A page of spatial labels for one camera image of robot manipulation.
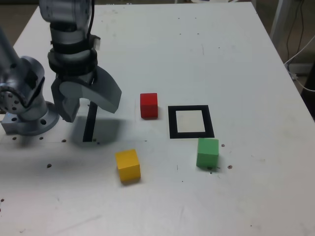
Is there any yellow cube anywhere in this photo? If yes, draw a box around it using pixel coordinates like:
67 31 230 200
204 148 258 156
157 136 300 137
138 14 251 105
115 148 142 185

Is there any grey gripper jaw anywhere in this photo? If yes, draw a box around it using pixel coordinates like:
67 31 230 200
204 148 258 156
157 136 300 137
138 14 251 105
60 66 123 115
51 78 81 123

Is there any black hanging cable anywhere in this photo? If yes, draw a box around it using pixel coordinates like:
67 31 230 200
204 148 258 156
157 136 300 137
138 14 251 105
286 0 305 62

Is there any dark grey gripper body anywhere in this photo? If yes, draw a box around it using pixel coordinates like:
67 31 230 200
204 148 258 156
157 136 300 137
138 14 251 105
56 70 97 86

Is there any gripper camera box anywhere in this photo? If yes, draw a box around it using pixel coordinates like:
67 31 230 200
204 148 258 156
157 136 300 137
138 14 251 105
89 34 102 51

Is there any green cube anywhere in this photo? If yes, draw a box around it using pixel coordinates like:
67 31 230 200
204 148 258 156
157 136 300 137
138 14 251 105
195 137 220 171

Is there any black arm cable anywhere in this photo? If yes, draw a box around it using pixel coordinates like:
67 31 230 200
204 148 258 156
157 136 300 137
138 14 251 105
86 0 96 37

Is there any black tape square outline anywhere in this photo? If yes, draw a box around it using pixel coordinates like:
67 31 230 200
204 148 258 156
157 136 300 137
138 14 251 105
167 105 215 140

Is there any black tape strip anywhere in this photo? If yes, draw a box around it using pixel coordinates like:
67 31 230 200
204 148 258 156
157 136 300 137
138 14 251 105
83 100 98 143

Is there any white post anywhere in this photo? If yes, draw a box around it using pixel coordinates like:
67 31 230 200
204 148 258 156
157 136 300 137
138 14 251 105
269 0 292 42

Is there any white cable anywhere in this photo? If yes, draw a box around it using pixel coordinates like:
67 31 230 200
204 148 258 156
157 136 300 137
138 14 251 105
284 34 315 93

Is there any red cube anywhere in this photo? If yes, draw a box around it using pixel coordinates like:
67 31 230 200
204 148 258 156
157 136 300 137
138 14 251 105
140 92 158 120

